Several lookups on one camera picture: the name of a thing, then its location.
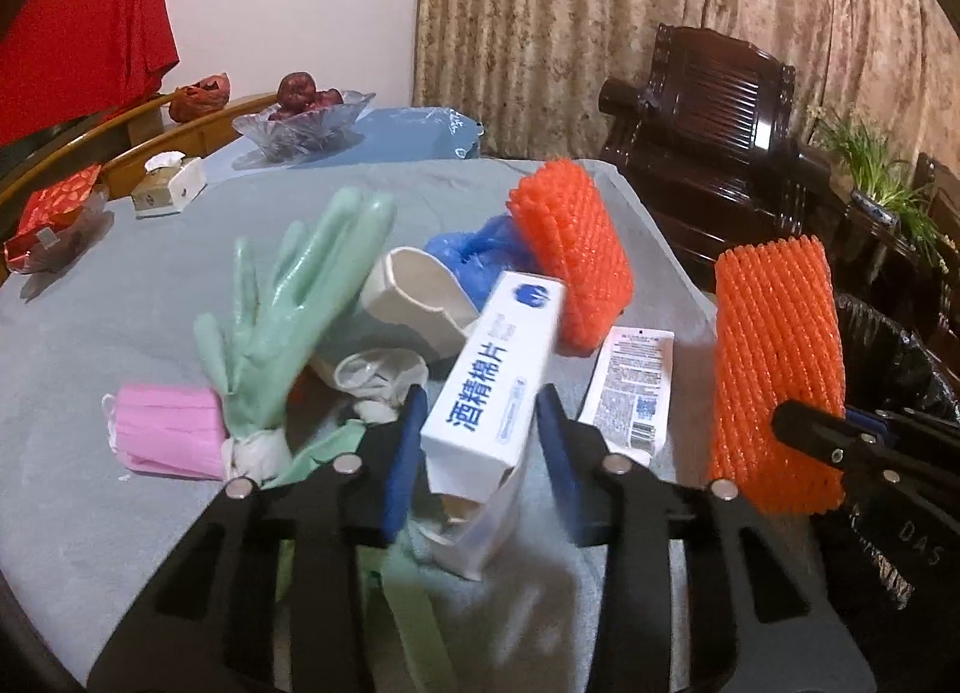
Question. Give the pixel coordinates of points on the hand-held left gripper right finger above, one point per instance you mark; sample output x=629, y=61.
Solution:
x=559, y=468

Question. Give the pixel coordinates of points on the white tissue box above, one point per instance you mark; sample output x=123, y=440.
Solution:
x=169, y=183

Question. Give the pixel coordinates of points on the green rubber glove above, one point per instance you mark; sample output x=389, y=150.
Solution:
x=412, y=610
x=292, y=303

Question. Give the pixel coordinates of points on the black trash bag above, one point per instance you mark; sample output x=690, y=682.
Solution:
x=892, y=355

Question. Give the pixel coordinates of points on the dark wooden armchair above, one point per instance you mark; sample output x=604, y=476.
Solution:
x=705, y=138

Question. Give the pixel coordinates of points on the red cloth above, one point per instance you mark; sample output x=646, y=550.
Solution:
x=82, y=40

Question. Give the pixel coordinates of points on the green potted plant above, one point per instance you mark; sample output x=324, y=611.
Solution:
x=874, y=160

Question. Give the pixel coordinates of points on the pink face mask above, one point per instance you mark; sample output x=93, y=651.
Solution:
x=165, y=430

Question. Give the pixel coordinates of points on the grey-blue tablecloth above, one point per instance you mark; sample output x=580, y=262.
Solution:
x=150, y=318

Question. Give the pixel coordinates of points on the crushed cream paper cup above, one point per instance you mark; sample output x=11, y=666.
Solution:
x=420, y=292

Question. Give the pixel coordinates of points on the blue plastic bag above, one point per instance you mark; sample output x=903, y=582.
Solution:
x=480, y=247

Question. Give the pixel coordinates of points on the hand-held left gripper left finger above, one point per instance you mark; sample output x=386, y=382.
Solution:
x=397, y=468

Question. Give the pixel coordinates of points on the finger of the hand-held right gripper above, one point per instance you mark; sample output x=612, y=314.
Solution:
x=814, y=434
x=922, y=430

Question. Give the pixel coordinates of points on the red apple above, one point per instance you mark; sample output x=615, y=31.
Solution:
x=328, y=99
x=298, y=91

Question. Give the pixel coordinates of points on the white printed label packet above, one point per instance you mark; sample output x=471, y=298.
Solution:
x=630, y=385

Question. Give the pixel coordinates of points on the white cardboard box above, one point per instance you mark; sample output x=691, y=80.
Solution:
x=487, y=393

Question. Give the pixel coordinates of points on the small red plastic bag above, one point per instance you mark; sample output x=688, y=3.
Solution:
x=199, y=99

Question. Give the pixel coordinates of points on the orange foam fruit net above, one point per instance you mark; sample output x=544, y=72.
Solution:
x=570, y=250
x=772, y=363

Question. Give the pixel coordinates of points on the glass fruit bowl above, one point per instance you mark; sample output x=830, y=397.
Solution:
x=300, y=134

